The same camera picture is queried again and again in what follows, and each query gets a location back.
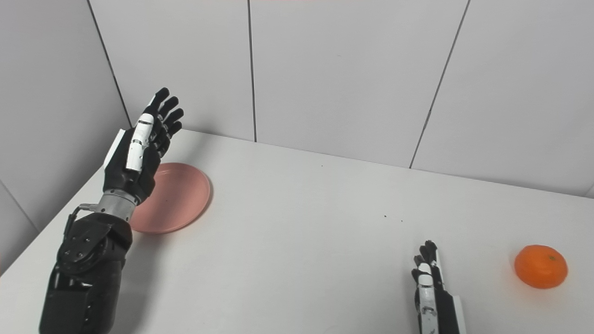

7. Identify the pink round plate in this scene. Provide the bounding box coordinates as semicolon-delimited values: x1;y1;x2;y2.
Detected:
130;162;212;234

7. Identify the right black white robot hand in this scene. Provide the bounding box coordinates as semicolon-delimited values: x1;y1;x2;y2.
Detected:
411;240;467;334

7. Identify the orange fruit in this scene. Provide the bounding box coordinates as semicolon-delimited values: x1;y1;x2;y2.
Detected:
514;244;569;289

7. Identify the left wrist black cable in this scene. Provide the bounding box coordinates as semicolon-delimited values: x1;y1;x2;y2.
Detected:
64;203;100;238

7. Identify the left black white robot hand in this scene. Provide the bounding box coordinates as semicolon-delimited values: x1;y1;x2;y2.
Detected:
102;87;185;205

